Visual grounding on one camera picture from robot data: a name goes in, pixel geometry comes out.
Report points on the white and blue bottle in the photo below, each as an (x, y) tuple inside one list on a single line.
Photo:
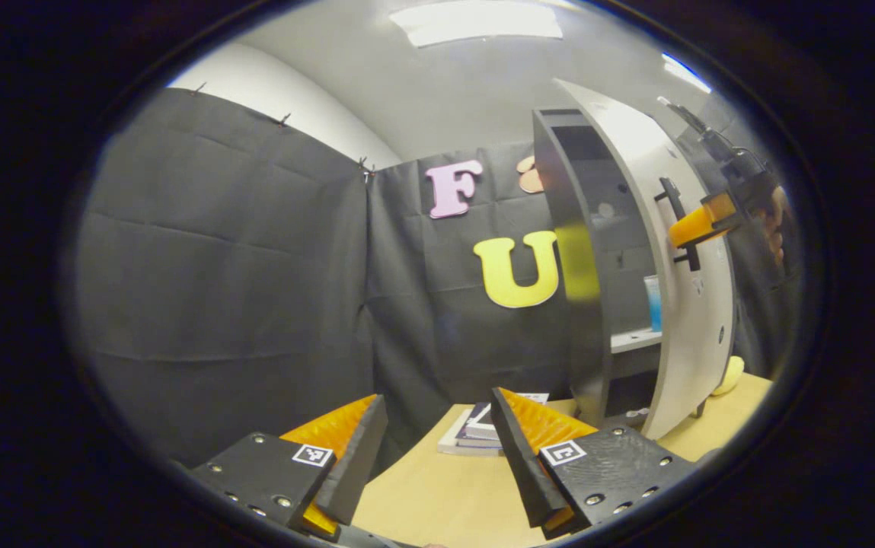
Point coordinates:
[(653, 304)]

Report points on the large ceiling light panel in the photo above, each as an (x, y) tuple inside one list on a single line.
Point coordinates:
[(475, 23)]

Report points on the light grey cabinet door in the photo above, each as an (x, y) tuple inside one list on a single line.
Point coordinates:
[(700, 342)]

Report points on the black backdrop cloth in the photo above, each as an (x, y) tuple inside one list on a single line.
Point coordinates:
[(216, 289)]

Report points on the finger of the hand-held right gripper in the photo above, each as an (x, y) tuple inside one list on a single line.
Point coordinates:
[(692, 226)]

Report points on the white book with dark portrait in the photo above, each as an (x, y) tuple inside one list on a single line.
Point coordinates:
[(483, 418)]

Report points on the dark grey cabinet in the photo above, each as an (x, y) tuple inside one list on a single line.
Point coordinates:
[(589, 358)]

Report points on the white cabinet shelf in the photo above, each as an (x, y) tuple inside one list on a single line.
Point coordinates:
[(635, 340)]

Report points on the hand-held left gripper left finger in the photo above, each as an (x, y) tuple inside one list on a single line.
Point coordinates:
[(357, 464)]

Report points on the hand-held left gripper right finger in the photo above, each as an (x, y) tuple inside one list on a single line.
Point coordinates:
[(525, 464)]

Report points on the yellow round sponge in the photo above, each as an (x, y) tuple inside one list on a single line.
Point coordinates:
[(730, 377)]

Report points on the blue and white book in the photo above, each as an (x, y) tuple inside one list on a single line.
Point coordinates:
[(452, 445)]

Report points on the small ceiling light panel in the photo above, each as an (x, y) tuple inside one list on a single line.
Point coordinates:
[(684, 72)]

